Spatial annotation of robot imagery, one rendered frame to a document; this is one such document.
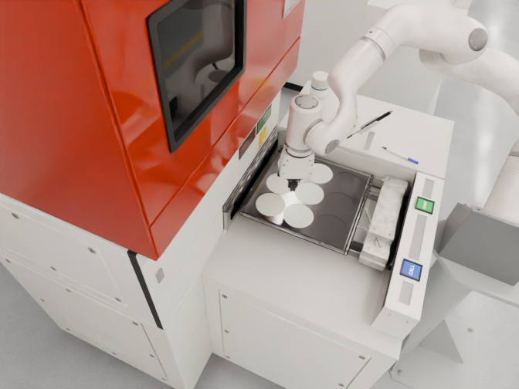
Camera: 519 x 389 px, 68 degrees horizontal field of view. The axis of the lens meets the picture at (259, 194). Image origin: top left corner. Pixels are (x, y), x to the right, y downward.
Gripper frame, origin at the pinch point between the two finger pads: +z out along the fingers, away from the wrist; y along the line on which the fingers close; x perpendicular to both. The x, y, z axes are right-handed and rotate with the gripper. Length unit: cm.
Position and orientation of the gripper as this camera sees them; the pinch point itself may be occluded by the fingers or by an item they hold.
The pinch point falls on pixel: (293, 184)
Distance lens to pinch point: 123.7
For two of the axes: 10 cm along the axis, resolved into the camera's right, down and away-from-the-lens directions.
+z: -0.5, 6.5, 7.6
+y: 10.0, -0.1, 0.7
